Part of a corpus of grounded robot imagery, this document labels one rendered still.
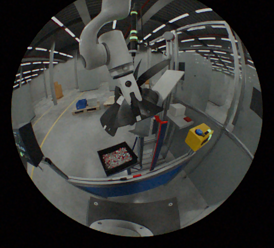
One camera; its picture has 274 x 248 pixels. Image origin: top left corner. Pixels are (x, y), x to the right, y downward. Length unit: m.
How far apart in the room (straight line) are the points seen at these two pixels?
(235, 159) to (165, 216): 0.81
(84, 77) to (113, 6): 7.69
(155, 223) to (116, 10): 0.59
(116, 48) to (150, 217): 0.52
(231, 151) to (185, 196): 0.90
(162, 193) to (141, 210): 1.08
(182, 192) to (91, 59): 1.58
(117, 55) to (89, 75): 7.49
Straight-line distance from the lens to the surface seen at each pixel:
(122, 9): 0.28
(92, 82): 7.71
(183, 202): 1.48
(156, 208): 0.33
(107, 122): 0.67
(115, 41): 0.28
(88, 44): 0.23
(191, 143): 0.50
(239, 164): 1.03
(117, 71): 0.26
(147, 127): 0.60
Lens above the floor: 1.33
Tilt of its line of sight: 26 degrees down
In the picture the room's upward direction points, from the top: straight up
